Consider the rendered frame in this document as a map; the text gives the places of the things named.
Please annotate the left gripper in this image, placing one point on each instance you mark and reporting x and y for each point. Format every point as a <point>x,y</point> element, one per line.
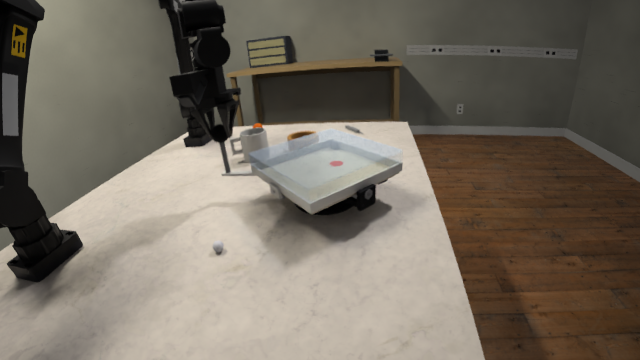
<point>222,102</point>

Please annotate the small grey ball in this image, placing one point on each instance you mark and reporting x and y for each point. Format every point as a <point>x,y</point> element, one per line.
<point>218,246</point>

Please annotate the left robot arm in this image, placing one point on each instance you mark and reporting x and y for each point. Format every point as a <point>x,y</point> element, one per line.
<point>211,50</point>

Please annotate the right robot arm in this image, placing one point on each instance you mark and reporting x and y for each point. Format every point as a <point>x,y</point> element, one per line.
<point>38,241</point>

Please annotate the grey mug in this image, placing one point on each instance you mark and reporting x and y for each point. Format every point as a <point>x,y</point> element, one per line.
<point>250,143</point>

